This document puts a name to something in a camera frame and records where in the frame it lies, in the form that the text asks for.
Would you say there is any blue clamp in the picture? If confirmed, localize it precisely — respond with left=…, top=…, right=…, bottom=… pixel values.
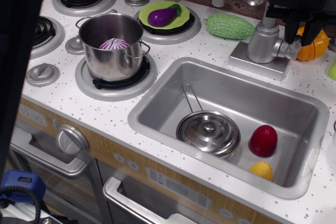
left=1, top=169, right=46, bottom=203

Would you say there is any silver faucet lever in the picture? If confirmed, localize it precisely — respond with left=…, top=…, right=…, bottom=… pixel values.
left=271, top=35, right=302, bottom=60

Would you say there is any steel saucepan with lid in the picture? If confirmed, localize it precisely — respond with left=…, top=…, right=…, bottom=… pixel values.
left=175, top=83, right=241, bottom=161

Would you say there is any front right stove burner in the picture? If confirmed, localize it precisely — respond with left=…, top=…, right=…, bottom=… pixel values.
left=75, top=55, right=157, bottom=102

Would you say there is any light green toy object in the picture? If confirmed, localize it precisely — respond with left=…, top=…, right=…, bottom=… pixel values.
left=328, top=61, right=336, bottom=81

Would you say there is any green toy bitter melon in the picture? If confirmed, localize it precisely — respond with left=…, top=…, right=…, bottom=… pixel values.
left=203, top=13, right=255, bottom=40

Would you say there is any purple toy eggplant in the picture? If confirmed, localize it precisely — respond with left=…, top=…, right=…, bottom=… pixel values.
left=148, top=4, right=182, bottom=27

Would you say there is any silver toy faucet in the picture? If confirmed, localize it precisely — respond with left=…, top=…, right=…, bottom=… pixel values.
left=212, top=0, right=289, bottom=81

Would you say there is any silver oven door handle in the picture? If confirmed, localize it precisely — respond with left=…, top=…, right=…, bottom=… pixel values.
left=10, top=126, right=89, bottom=180

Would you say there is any yellow toy corn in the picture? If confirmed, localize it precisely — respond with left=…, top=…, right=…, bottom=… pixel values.
left=249, top=161, right=273, bottom=182

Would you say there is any green plate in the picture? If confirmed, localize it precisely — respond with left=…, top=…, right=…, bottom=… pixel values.
left=138, top=1, right=191, bottom=30

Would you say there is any steel stock pot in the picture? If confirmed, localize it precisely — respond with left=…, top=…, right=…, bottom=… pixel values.
left=76, top=13, right=150, bottom=82

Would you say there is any silver toy sink basin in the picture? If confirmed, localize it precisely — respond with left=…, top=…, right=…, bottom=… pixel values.
left=128, top=57, right=329, bottom=199

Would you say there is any grey stove knob middle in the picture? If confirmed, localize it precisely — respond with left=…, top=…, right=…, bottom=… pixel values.
left=65, top=36, right=84, bottom=55

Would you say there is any front left stove burner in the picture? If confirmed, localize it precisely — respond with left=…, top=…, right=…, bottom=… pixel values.
left=30, top=16, right=65, bottom=59

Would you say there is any silver dishwasher door handle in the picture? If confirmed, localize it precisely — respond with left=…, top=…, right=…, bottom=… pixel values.
left=103, top=177, right=195, bottom=224

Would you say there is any black braided cable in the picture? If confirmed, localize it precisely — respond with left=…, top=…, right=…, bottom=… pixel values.
left=0, top=186, right=44, bottom=224

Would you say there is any red toy egg shape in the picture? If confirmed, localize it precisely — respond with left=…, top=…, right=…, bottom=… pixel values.
left=248, top=125, right=278, bottom=158

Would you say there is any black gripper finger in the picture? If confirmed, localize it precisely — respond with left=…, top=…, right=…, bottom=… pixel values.
left=285, top=16, right=300, bottom=44
left=301, top=19, right=326, bottom=47

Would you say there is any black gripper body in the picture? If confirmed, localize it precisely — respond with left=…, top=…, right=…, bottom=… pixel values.
left=266, top=0, right=335, bottom=25

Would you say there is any purple white toy onion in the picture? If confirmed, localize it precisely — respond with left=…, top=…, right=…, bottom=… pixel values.
left=99, top=38, right=130, bottom=50

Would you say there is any orange toy pumpkin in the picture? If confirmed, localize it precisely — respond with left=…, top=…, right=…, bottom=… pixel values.
left=297, top=30, right=329, bottom=61

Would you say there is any grey stove knob front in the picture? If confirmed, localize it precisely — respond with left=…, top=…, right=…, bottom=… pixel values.
left=25, top=63, right=60, bottom=87

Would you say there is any silver oven dial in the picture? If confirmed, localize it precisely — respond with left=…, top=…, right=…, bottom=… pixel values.
left=55, top=124, right=89, bottom=155

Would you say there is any back right stove burner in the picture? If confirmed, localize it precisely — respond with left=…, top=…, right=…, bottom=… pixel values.
left=134, top=8, right=201, bottom=45

